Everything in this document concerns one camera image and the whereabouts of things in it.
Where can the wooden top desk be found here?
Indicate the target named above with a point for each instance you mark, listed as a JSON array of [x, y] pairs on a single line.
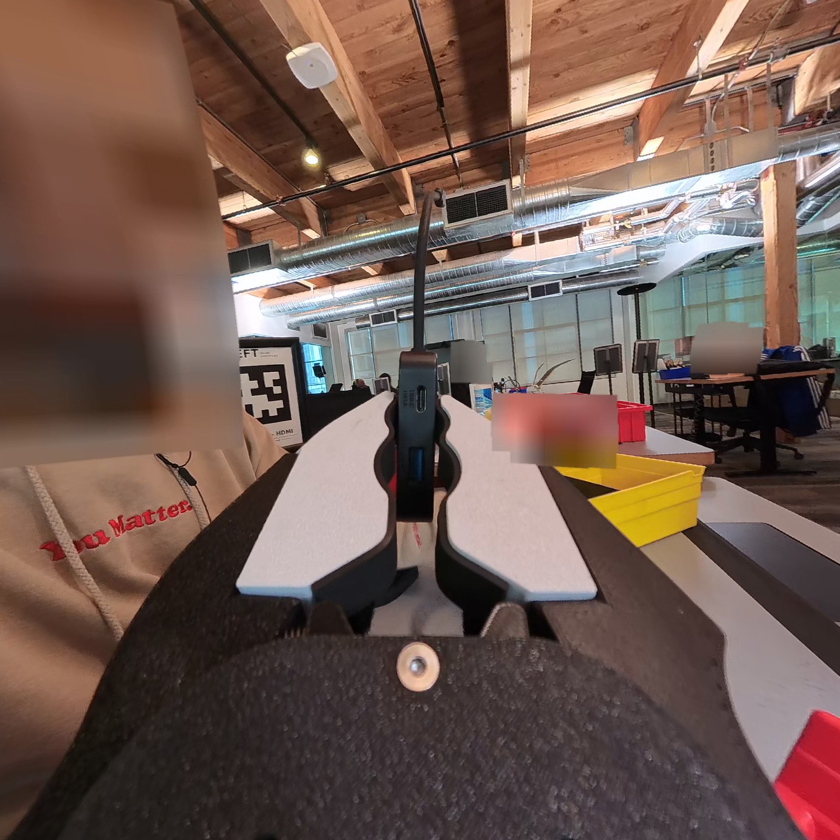
[[722, 378]]

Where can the white ceiling access point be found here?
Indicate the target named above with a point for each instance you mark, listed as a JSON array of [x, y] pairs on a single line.
[[312, 65]]

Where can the large red storage bin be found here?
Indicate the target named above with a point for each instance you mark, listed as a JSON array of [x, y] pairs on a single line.
[[635, 423]]

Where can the grey side table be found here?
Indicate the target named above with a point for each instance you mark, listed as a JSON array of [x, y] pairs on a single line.
[[682, 449]]

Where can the silver ventilation duct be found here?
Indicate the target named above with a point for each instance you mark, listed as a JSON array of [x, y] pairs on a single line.
[[367, 246], [394, 289]]

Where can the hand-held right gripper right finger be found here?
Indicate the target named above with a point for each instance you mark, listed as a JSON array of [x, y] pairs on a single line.
[[518, 512]]

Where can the wooden post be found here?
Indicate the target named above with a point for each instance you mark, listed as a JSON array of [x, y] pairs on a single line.
[[779, 262]]

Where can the black floor lamp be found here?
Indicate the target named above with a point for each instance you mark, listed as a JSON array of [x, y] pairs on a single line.
[[636, 289]]

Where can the ceiling light bulb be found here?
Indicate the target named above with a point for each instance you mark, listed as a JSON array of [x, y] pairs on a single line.
[[311, 156]]

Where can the framed black white marker sign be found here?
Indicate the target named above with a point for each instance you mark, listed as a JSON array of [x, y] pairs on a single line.
[[269, 394]]

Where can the tablet on floor stand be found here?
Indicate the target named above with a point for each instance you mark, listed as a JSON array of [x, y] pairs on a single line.
[[608, 359], [646, 355]]

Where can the yellow storage bin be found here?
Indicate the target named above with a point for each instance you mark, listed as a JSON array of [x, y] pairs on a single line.
[[656, 505]]

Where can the blue jacket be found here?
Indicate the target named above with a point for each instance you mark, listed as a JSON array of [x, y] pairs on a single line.
[[794, 387]]

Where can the ceiling air vent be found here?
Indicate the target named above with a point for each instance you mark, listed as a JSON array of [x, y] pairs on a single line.
[[476, 203], [249, 259]]

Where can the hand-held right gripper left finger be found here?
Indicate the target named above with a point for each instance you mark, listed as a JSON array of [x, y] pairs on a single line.
[[315, 505]]

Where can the person's torso in beige hoodie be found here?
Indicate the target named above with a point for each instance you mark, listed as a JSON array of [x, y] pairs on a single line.
[[98, 590]]

